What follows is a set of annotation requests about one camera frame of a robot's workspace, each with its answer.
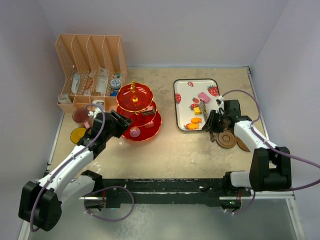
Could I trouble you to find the orange fish pastry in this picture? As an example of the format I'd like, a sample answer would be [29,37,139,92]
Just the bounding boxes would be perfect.
[191,117,202,124]
[185,123,199,130]

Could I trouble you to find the yellow cake slice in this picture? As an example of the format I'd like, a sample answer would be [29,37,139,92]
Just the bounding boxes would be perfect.
[193,107,202,115]

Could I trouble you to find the red three-tier cake stand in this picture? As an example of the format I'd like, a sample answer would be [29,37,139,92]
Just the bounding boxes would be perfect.
[116,81,162,142]

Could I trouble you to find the pink striped cake slice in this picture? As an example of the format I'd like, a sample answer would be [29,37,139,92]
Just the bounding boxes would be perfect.
[198,92,211,104]

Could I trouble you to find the pink heart cake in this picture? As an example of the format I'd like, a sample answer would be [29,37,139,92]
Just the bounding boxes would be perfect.
[144,121,154,129]

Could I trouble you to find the chocolate cake slice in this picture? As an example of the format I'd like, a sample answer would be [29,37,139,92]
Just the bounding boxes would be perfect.
[141,105,156,116]

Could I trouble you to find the white strawberry enamel tray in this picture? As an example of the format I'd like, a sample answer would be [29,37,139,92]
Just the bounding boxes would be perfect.
[173,78,220,132]

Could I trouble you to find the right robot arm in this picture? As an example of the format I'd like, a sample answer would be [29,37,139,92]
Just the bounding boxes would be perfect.
[199,99,292,196]

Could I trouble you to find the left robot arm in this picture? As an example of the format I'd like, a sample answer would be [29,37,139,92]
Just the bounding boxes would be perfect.
[18,110,133,232]

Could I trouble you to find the left brown round coaster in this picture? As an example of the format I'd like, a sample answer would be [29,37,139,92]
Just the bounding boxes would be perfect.
[216,130,237,149]

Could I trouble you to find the brown round coaster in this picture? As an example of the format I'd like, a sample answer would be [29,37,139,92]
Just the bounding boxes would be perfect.
[216,130,237,149]
[237,138,250,152]

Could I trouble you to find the right brown round coaster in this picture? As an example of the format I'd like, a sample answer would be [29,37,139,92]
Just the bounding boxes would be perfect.
[237,138,250,152]

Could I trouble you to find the yellow mug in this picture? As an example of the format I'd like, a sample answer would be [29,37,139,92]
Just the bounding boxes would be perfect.
[70,127,87,144]

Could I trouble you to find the small carton box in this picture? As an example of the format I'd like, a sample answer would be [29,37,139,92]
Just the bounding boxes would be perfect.
[58,93,73,105]

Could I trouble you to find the white blue tube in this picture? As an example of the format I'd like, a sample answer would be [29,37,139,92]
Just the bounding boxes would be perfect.
[71,72,80,95]

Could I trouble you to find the peach desk file organizer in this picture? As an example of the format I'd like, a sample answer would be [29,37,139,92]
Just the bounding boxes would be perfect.
[55,34,128,113]

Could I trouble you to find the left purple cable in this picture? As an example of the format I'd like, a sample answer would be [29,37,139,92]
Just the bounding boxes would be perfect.
[29,104,105,232]

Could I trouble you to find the purple cable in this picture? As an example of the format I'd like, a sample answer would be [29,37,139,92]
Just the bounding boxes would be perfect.
[29,104,105,232]
[221,89,320,192]

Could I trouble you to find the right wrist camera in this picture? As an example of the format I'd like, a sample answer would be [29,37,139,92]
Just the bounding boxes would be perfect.
[216,95,224,106]

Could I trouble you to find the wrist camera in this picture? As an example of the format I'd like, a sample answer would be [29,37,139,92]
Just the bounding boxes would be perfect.
[216,95,224,106]
[83,111,95,129]

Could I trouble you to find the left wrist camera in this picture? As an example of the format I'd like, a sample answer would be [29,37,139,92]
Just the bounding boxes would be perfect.
[83,111,95,129]

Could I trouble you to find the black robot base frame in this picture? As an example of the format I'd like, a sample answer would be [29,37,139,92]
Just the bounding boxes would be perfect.
[81,170,252,209]

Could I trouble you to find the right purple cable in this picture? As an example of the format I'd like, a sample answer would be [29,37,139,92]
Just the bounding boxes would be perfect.
[221,89,320,192]

